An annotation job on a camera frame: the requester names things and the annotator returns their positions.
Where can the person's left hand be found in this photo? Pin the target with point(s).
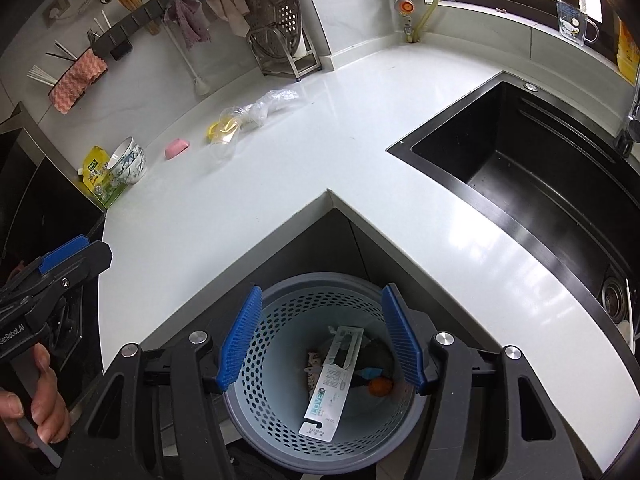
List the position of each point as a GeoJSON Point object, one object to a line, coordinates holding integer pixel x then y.
{"type": "Point", "coordinates": [47, 400]}

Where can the dark chopsticks pair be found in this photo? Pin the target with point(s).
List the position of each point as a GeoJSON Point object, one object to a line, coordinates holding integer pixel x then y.
{"type": "Point", "coordinates": [62, 51]}

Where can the small orange round fruit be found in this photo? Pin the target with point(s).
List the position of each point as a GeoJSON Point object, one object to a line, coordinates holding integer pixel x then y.
{"type": "Point", "coordinates": [380, 387]}

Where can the small black holder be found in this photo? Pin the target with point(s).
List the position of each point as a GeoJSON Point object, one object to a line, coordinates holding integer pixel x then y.
{"type": "Point", "coordinates": [121, 50]}

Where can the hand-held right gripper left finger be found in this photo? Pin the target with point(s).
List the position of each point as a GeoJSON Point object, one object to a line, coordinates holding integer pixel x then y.
{"type": "Point", "coordinates": [240, 342]}

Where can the metal dish rack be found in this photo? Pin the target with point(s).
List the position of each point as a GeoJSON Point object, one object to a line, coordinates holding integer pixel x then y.
{"type": "Point", "coordinates": [307, 65]}

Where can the yellow oil bottle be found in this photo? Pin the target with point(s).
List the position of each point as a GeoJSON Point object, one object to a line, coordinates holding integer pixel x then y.
{"type": "Point", "coordinates": [627, 55]}

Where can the dark corner cabinet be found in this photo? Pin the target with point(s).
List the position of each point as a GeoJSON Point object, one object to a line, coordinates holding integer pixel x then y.
{"type": "Point", "coordinates": [320, 240]}

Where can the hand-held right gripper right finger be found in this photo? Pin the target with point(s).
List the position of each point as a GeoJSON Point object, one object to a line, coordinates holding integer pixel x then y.
{"type": "Point", "coordinates": [404, 342]}

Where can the metal fork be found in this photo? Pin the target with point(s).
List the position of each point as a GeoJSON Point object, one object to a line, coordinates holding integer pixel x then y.
{"type": "Point", "coordinates": [92, 35]}

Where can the black wall rack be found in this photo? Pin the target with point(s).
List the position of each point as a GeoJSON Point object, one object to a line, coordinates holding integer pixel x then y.
{"type": "Point", "coordinates": [145, 10]}

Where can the white wall outlet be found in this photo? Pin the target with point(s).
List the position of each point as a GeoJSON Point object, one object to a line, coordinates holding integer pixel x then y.
{"type": "Point", "coordinates": [57, 7]}

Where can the grey perforated waste basket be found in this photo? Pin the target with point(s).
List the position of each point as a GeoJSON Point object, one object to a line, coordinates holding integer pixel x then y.
{"type": "Point", "coordinates": [270, 410]}

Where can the blue plastic piece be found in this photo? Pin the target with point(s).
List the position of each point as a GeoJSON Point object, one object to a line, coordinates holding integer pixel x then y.
{"type": "Point", "coordinates": [370, 374]}

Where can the black cooktop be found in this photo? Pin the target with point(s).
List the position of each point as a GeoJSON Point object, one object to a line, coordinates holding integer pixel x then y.
{"type": "Point", "coordinates": [45, 200]}

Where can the black kitchen sink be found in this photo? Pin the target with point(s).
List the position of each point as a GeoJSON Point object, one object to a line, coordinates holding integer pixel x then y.
{"type": "Point", "coordinates": [510, 160]}

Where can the perforated metal steamer plate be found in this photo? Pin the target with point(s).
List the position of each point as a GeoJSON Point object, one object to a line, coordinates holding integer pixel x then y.
{"type": "Point", "coordinates": [272, 0]}

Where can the gas valve with orange dial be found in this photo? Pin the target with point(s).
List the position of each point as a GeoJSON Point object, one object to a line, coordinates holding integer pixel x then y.
{"type": "Point", "coordinates": [404, 6]}

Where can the white plastic utensil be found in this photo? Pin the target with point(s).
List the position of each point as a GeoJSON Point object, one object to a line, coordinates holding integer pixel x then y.
{"type": "Point", "coordinates": [105, 21]}

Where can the metal faucet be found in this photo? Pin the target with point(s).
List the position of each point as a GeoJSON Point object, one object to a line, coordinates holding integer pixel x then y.
{"type": "Point", "coordinates": [627, 135]}

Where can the purple rag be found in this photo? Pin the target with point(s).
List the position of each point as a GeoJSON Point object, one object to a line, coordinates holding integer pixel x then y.
{"type": "Point", "coordinates": [192, 22]}

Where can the red kitchen utensil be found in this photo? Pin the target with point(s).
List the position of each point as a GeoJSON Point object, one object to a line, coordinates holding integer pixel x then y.
{"type": "Point", "coordinates": [16, 267]}

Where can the patterned paper wrapper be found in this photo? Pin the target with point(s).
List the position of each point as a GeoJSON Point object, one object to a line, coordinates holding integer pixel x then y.
{"type": "Point", "coordinates": [312, 364]}

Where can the beige rag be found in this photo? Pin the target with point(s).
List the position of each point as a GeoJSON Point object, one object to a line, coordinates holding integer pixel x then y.
{"type": "Point", "coordinates": [227, 2]}

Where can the white chopsticks bundle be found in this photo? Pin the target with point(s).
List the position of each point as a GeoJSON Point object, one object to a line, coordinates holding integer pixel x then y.
{"type": "Point", "coordinates": [41, 75]}

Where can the clear glass mug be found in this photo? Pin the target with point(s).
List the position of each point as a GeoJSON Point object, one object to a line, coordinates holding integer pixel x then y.
{"type": "Point", "coordinates": [570, 22]}

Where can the pink soap bar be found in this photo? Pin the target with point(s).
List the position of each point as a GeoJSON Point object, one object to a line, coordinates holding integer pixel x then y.
{"type": "Point", "coordinates": [178, 148]}

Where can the yellow green refill pouch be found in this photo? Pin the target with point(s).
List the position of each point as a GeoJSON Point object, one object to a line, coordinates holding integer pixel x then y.
{"type": "Point", "coordinates": [97, 177]}

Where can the clear plastic bag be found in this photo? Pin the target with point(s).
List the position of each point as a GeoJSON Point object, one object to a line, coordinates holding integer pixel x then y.
{"type": "Point", "coordinates": [267, 106]}

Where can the pink wavy dish cloth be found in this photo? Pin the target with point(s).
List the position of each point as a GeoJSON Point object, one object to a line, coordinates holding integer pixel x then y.
{"type": "Point", "coordinates": [77, 80]}

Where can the metal sink drain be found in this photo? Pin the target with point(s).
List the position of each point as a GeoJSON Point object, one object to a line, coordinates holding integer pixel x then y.
{"type": "Point", "coordinates": [614, 297]}

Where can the toothbrush package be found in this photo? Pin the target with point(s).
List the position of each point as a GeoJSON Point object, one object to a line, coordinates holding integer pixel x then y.
{"type": "Point", "coordinates": [325, 395]}

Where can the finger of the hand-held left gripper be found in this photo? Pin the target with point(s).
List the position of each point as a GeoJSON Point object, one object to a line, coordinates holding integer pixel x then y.
{"type": "Point", "coordinates": [90, 260]}
{"type": "Point", "coordinates": [62, 255]}

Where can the white blue-patterned bowl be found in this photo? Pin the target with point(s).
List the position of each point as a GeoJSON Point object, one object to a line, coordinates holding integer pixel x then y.
{"type": "Point", "coordinates": [134, 170]}
{"type": "Point", "coordinates": [120, 152]}

